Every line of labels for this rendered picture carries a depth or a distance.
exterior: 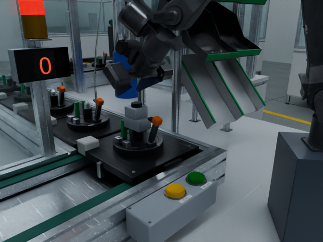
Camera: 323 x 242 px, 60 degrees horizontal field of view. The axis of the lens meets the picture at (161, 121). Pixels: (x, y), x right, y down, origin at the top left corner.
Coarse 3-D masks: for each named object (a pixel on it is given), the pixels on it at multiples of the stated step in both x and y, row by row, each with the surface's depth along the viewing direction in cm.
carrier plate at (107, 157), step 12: (120, 132) 87; (108, 144) 79; (168, 144) 79; (180, 144) 79; (192, 144) 79; (84, 156) 76; (96, 156) 72; (108, 156) 72; (120, 156) 72; (156, 156) 72; (168, 156) 72; (180, 156) 73; (108, 168) 68; (120, 168) 66; (132, 168) 66; (144, 168) 66; (156, 168) 67; (132, 180) 62
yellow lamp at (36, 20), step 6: (24, 18) 59; (30, 18) 59; (36, 18) 60; (42, 18) 61; (24, 24) 60; (30, 24) 60; (36, 24) 60; (42, 24) 61; (24, 30) 61; (30, 30) 60; (36, 30) 60; (42, 30) 61; (24, 36) 61; (30, 36) 61; (36, 36) 61; (42, 36) 62
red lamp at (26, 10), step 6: (18, 0) 59; (24, 0) 58; (30, 0) 58; (36, 0) 59; (42, 0) 60; (24, 6) 59; (30, 6) 59; (36, 6) 59; (42, 6) 61; (24, 12) 59; (30, 12) 59; (36, 12) 59; (42, 12) 61
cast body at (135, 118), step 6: (132, 102) 74; (138, 102) 74; (126, 108) 74; (132, 108) 72; (138, 108) 72; (144, 108) 73; (126, 114) 74; (132, 114) 72; (138, 114) 72; (144, 114) 74; (126, 120) 75; (132, 120) 73; (138, 120) 72; (144, 120) 73; (126, 126) 75; (132, 126) 74; (138, 126) 72; (144, 126) 73; (150, 126) 75
